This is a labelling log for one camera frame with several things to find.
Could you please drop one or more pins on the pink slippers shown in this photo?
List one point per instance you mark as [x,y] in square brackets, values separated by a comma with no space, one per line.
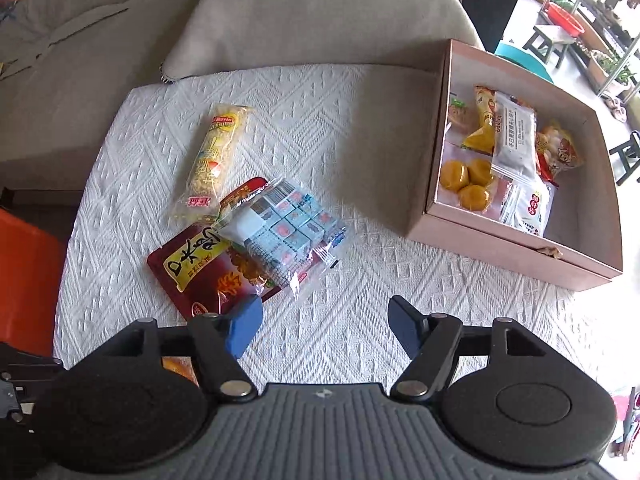
[617,109]

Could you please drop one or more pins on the dark wooden stool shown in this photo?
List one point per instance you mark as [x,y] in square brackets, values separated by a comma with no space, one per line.
[627,157]

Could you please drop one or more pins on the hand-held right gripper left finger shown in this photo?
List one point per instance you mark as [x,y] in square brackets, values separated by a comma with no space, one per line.
[245,327]

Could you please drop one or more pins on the orange chair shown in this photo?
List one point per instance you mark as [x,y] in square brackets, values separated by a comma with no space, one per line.
[30,275]

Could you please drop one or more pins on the beige sofa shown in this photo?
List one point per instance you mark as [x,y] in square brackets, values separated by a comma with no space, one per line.
[65,85]

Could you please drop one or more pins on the red plastic item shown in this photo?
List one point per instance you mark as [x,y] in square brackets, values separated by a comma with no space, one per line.
[627,407]

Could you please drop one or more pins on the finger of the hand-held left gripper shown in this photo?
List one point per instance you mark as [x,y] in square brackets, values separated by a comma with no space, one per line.
[30,360]

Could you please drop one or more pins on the grey white snack bar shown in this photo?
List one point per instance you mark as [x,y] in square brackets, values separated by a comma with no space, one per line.
[515,135]

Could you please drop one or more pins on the white textured table cloth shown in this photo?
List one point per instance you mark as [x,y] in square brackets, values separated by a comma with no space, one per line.
[350,135]

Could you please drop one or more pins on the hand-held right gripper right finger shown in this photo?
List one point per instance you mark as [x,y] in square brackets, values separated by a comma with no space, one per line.
[405,325]

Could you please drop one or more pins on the dark red yellow-label snack packet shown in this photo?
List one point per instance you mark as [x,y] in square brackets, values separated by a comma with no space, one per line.
[200,270]

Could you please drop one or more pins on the dark stool with pale seat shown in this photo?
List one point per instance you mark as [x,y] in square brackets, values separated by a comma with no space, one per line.
[550,37]

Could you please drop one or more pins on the red plastic basin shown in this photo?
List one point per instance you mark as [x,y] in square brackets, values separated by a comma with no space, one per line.
[565,17]

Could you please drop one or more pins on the potted plant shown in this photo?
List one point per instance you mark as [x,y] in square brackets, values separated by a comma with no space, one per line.
[607,70]

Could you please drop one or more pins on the teal plastic basin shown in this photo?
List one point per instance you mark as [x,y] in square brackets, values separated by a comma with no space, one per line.
[525,60]

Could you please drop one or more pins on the red packet with yellow rounds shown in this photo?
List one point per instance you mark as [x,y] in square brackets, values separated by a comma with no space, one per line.
[467,180]

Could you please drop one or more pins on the panda print snack packet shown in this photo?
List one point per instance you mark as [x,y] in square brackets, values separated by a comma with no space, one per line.
[482,135]

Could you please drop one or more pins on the clear packet of blue cubes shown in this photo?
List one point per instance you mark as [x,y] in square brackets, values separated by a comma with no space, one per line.
[290,220]

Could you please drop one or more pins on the white red-trimmed snack packet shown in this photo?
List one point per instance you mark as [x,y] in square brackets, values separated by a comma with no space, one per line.
[532,207]

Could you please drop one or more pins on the red yellow star snack packet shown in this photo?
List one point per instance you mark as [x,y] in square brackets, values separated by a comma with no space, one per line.
[560,152]

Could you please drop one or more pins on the pink cardboard box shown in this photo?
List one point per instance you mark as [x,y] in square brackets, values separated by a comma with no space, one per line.
[590,200]

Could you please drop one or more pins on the beige armrest cover cloth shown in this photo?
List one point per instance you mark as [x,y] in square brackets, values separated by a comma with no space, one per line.
[310,20]

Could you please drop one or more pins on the long yellow noodle snack packet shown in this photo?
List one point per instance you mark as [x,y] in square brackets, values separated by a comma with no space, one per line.
[212,160]

